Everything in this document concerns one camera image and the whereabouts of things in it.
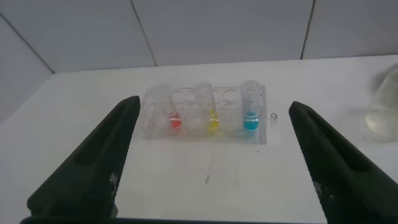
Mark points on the clear plastic measuring cup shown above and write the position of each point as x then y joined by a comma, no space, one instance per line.
384,118

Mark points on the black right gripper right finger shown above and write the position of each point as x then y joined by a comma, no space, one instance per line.
348,174

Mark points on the clear acrylic test tube rack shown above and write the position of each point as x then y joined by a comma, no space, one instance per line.
230,130

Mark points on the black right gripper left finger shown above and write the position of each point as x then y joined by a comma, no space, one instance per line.
90,168

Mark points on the test tube with red pigment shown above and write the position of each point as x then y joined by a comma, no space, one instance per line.
175,122

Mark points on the test tube with blue pigment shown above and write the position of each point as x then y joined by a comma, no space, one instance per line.
250,123

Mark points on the test tube with yellow pigment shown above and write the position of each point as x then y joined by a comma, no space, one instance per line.
213,123

